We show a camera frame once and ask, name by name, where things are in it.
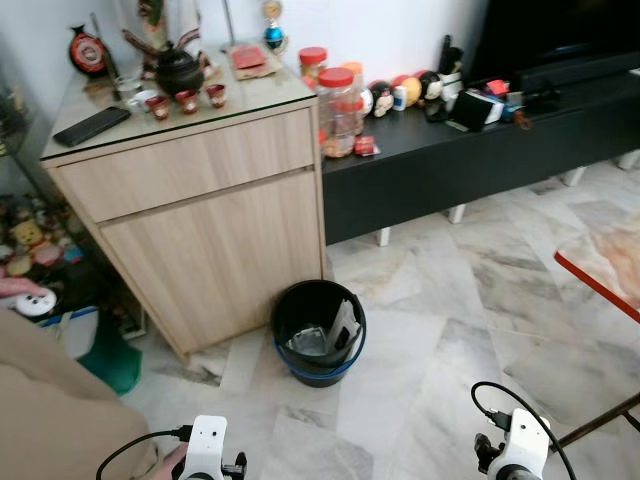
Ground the black round rubbish bin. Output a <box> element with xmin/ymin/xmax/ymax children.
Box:
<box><xmin>270</xmin><ymin>279</ymin><xmax>368</xmax><ymax>389</ymax></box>

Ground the white paper piece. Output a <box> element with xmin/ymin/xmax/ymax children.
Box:
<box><xmin>333</xmin><ymin>297</ymin><xmax>360</xmax><ymax>352</ymax></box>

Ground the beige cushion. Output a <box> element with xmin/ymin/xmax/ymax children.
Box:
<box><xmin>0</xmin><ymin>309</ymin><xmax>163</xmax><ymax>480</ymax></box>

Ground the blue and white box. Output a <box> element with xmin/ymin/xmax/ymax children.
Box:
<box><xmin>38</xmin><ymin>304</ymin><xmax>102</xmax><ymax>362</ymax></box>

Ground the light wood cabinet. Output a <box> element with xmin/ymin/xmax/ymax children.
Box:
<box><xmin>40</xmin><ymin>68</ymin><xmax>330</xmax><ymax>363</ymax></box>

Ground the marble top red-edged folding table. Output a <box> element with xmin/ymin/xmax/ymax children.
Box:
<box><xmin>545</xmin><ymin>224</ymin><xmax>640</xmax><ymax>453</ymax></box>

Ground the black low tv console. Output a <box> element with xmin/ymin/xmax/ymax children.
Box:
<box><xmin>320</xmin><ymin>70</ymin><xmax>640</xmax><ymax>247</ymax></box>

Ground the glass shelf with toys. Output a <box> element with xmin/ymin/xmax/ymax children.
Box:
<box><xmin>0</xmin><ymin>60</ymin><xmax>147</xmax><ymax>343</ymax></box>

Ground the black and white box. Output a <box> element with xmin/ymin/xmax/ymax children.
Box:
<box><xmin>446</xmin><ymin>89</ymin><xmax>497</xmax><ymax>134</ymax></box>

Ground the large clear red-lid jar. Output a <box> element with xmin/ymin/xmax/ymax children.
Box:
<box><xmin>315</xmin><ymin>67</ymin><xmax>364</xmax><ymax>160</ymax></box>

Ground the black flat phone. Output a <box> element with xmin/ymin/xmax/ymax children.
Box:
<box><xmin>52</xmin><ymin>106</ymin><xmax>133</xmax><ymax>148</ymax></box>

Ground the white-faced round doll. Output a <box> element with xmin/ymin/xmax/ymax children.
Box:
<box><xmin>366</xmin><ymin>80</ymin><xmax>397</xmax><ymax>119</ymax></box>

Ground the black round doll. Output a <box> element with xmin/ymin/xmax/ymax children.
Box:
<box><xmin>418</xmin><ymin>70</ymin><xmax>447</xmax><ymax>107</ymax></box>

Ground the yellow round figurine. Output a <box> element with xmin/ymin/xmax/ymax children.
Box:
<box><xmin>394</xmin><ymin>74</ymin><xmax>424</xmax><ymax>110</ymax></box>

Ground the white cup with black remotes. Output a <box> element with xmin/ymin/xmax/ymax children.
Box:
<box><xmin>436</xmin><ymin>34</ymin><xmax>467</xmax><ymax>112</ymax></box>

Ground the black round teapot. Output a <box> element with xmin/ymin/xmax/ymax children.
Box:
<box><xmin>154</xmin><ymin>41</ymin><xmax>209</xmax><ymax>97</ymax></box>

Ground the orange-lid clear jar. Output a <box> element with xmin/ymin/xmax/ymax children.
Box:
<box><xmin>342</xmin><ymin>61</ymin><xmax>367</xmax><ymax>93</ymax></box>

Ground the red flat box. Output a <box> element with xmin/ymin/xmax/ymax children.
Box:
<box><xmin>229</xmin><ymin>43</ymin><xmax>277</xmax><ymax>82</ymax></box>

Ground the small clear red-lid jar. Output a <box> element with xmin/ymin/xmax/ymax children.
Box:
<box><xmin>298</xmin><ymin>46</ymin><xmax>330</xmax><ymax>90</ymax></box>

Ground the black television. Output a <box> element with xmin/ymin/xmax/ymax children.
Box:
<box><xmin>465</xmin><ymin>0</ymin><xmax>640</xmax><ymax>88</ymax></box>

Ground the gold and blue trophy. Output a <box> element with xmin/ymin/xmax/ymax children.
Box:
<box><xmin>261</xmin><ymin>0</ymin><xmax>290</xmax><ymax>54</ymax></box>

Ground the round red black plaque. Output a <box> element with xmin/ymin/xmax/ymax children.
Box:
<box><xmin>67</xmin><ymin>24</ymin><xmax>110</xmax><ymax>77</ymax></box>

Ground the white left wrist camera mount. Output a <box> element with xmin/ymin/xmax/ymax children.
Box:
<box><xmin>182</xmin><ymin>414</ymin><xmax>230</xmax><ymax>480</ymax></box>

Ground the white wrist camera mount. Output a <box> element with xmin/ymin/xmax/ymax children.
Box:
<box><xmin>499</xmin><ymin>407</ymin><xmax>552</xmax><ymax>479</ymax></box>
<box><xmin>182</xmin><ymin>414</ymin><xmax>230</xmax><ymax>480</ymax></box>

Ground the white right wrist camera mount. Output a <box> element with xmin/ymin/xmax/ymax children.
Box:
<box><xmin>499</xmin><ymin>407</ymin><xmax>552</xmax><ymax>479</ymax></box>

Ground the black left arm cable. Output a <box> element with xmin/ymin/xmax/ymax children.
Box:
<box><xmin>96</xmin><ymin>426</ymin><xmax>193</xmax><ymax>480</ymax></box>

